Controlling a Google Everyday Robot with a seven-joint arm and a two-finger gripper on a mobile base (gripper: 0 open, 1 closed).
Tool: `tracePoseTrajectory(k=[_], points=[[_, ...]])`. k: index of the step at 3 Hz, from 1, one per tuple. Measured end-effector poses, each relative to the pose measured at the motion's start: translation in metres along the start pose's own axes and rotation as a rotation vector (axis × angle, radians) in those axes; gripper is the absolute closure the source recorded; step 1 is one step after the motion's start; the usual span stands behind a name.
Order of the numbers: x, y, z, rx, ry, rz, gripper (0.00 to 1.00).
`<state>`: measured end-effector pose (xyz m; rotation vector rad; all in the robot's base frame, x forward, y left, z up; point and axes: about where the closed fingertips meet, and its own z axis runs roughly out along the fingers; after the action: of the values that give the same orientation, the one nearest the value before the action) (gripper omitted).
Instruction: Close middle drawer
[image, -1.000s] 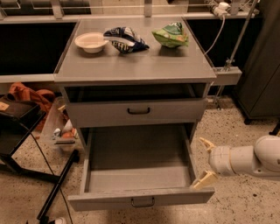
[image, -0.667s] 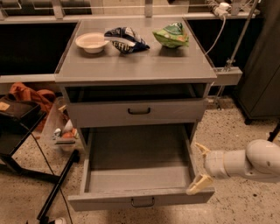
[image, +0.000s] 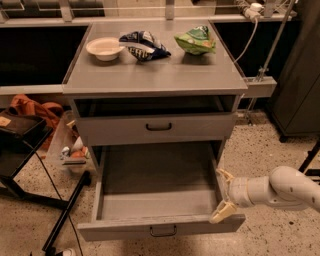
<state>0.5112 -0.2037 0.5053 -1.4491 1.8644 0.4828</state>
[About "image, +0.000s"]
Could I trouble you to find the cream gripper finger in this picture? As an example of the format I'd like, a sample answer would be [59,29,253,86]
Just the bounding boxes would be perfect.
[217,168,234,184]
[209,201,237,224]

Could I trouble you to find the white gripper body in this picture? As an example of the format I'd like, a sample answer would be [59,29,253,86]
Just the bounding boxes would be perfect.
[228,177,250,208]

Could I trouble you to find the grey drawer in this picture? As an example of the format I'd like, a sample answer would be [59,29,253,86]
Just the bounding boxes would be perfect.
[78,142,245,241]
[76,113,236,146]

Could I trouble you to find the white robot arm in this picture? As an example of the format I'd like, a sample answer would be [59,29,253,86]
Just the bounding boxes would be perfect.
[209,166,320,224]

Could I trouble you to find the grey top drawer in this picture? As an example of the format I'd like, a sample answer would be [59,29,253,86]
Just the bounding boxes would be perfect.
[76,113,236,146]

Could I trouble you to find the grey drawer cabinet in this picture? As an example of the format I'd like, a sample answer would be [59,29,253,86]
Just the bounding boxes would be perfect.
[63,20,247,165]

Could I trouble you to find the black tripod leg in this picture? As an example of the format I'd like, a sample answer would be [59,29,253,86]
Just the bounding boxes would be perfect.
[299,139,320,184]

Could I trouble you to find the dark grey cabinet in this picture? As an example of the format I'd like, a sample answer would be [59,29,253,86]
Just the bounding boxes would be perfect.
[267,0,320,142]

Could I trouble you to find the metal pole stand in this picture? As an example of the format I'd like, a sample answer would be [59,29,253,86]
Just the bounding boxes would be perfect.
[244,0,296,126]

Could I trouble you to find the green chip bag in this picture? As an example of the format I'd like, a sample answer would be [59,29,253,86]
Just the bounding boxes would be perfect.
[174,26,215,56]

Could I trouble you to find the blue chip bag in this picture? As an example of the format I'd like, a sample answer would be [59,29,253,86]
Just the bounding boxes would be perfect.
[119,31,171,61]

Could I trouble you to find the clear plastic bin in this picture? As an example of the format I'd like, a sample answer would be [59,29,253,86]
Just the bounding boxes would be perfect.
[46,110,93,173]

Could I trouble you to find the white power strip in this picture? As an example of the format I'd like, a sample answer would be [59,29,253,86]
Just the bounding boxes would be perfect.
[237,0,263,20]

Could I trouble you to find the white paper bowl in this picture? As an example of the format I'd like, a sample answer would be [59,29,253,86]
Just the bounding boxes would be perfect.
[86,37,124,61]

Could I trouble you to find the black stand with bag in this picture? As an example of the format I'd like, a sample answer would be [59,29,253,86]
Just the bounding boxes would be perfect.
[0,111,91,256]

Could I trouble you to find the orange jacket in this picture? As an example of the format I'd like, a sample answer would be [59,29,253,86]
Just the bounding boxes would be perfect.
[0,94,63,152]

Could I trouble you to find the white power cable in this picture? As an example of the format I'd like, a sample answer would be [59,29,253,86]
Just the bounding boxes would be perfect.
[233,18,260,64]

